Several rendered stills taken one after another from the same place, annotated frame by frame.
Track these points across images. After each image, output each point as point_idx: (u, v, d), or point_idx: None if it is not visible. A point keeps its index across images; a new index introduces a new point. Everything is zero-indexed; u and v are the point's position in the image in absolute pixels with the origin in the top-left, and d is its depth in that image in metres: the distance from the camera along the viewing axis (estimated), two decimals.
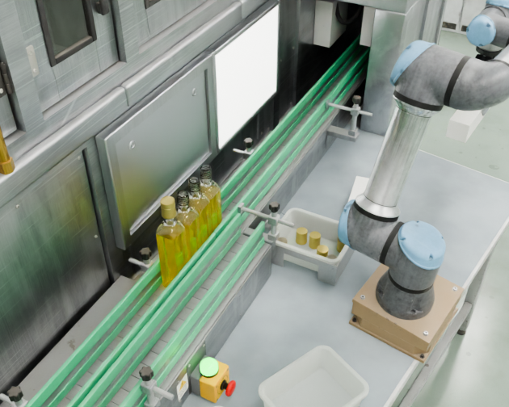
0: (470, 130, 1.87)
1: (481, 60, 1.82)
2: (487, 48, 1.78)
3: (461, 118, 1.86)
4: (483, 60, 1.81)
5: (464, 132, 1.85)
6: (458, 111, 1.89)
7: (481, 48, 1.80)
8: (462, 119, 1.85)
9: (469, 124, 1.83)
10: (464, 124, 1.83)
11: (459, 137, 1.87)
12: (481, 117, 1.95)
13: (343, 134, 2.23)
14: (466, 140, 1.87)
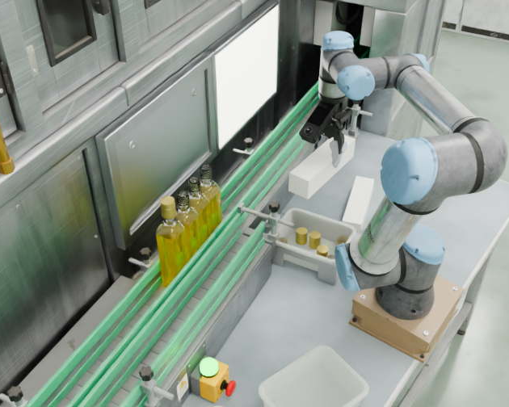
0: (314, 185, 1.65)
1: (324, 107, 1.60)
2: (326, 95, 1.56)
3: (304, 171, 1.64)
4: (326, 107, 1.59)
5: (305, 188, 1.63)
6: (304, 162, 1.67)
7: (321, 94, 1.58)
8: (303, 173, 1.63)
9: (309, 179, 1.61)
10: (304, 179, 1.61)
11: (301, 193, 1.65)
12: (337, 169, 1.73)
13: (343, 134, 2.23)
14: (309, 197, 1.65)
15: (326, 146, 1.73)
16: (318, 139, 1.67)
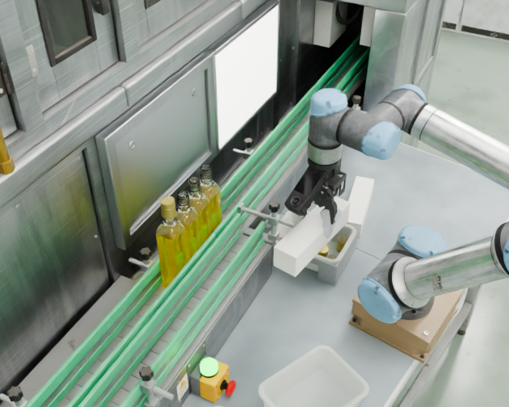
0: (303, 260, 1.44)
1: (313, 174, 1.38)
2: (316, 161, 1.35)
3: (291, 245, 1.43)
4: (315, 174, 1.38)
5: (292, 265, 1.42)
6: (291, 233, 1.46)
7: (309, 159, 1.36)
8: (290, 248, 1.42)
9: (296, 256, 1.40)
10: (291, 256, 1.40)
11: (288, 269, 1.44)
12: (329, 237, 1.52)
13: None
14: (296, 274, 1.44)
15: (316, 212, 1.51)
16: (308, 206, 1.46)
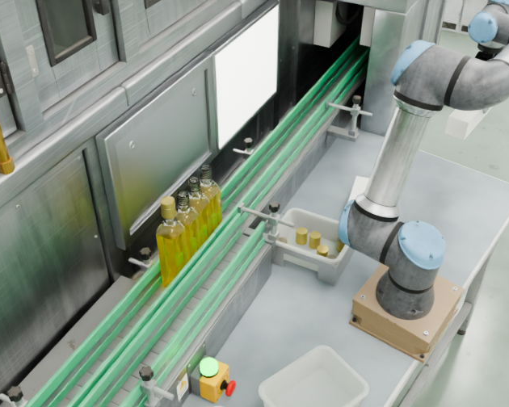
0: (470, 127, 1.86)
1: (482, 57, 1.81)
2: (488, 45, 1.78)
3: (461, 115, 1.86)
4: (484, 57, 1.81)
5: (464, 129, 1.84)
6: None
7: (481, 44, 1.79)
8: (461, 116, 1.85)
9: (469, 121, 1.83)
10: (464, 121, 1.83)
11: (458, 134, 1.86)
12: (483, 115, 1.94)
13: (343, 134, 2.23)
14: (464, 137, 1.86)
15: None
16: None
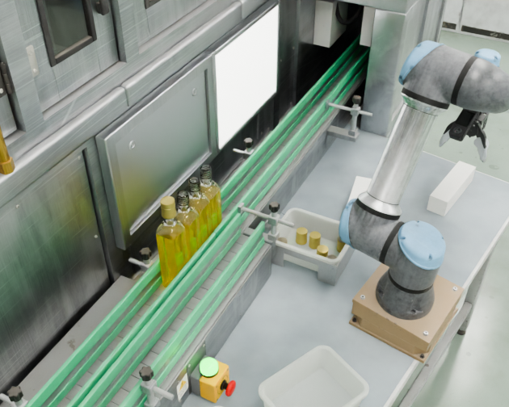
0: (449, 205, 2.05)
1: (469, 111, 1.93)
2: None
3: (441, 194, 2.05)
4: (470, 111, 1.92)
5: (443, 207, 2.04)
6: (439, 186, 2.08)
7: None
8: (441, 195, 2.04)
9: (448, 201, 2.02)
10: (443, 201, 2.02)
11: (439, 211, 2.05)
12: (462, 191, 2.13)
13: (343, 134, 2.23)
14: (444, 214, 2.05)
15: (453, 173, 2.13)
16: None
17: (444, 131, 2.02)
